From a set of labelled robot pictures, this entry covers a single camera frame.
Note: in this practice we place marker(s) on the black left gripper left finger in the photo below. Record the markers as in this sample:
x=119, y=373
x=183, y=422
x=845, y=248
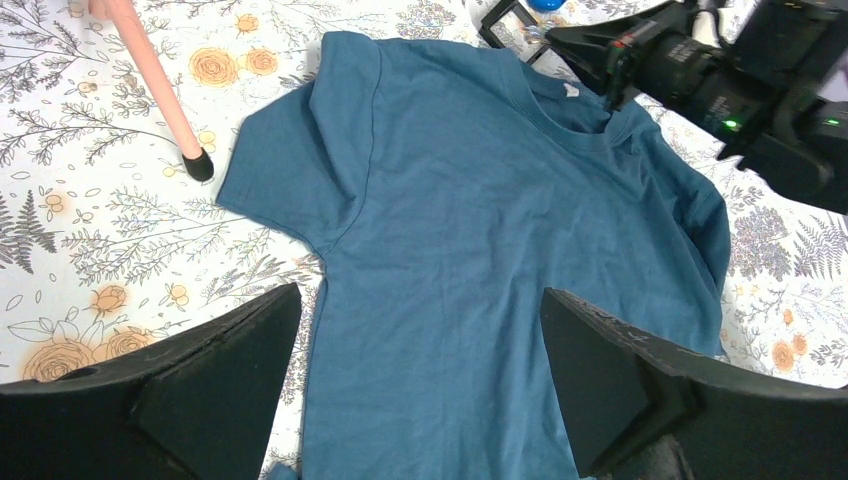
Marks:
x=197, y=405

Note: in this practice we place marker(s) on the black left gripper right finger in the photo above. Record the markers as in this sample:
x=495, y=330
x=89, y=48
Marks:
x=636, y=406

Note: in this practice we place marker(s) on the black square brooch box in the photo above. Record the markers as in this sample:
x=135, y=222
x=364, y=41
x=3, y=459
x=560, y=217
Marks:
x=508, y=24

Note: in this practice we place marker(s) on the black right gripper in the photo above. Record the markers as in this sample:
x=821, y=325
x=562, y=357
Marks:
x=606, y=56

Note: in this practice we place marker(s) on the pink music stand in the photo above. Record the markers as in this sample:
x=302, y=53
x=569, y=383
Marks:
x=122, y=14

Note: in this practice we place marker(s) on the small blue brooch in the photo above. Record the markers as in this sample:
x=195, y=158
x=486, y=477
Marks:
x=546, y=6

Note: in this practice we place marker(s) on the blue shirt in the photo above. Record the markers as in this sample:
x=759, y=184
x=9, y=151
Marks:
x=445, y=187

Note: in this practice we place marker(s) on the floral patterned table mat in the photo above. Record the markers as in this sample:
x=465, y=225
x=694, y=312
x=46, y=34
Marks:
x=107, y=245

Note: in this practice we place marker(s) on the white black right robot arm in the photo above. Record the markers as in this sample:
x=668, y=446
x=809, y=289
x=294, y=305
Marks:
x=760, y=95

